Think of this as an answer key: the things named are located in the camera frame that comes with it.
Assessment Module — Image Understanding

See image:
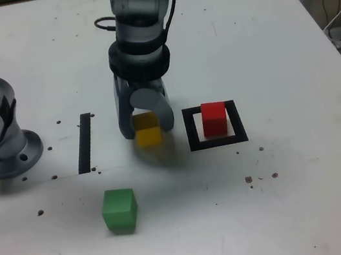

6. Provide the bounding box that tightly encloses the black tape square outline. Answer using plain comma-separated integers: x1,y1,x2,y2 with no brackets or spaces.
181,98,249,152

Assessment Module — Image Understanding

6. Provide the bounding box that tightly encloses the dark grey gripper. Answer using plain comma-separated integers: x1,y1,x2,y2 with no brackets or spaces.
110,67,178,141

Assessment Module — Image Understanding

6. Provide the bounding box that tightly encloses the black tape strip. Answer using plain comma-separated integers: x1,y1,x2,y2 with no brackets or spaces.
69,112,101,176

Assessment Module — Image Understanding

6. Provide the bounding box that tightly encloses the yellow cube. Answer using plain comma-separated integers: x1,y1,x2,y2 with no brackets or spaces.
130,110,164,150

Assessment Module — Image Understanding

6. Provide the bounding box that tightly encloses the red cube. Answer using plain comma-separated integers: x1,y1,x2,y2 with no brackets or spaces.
198,99,231,139

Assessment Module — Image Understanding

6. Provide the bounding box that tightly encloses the green cube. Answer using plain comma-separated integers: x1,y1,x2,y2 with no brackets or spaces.
98,185,142,238

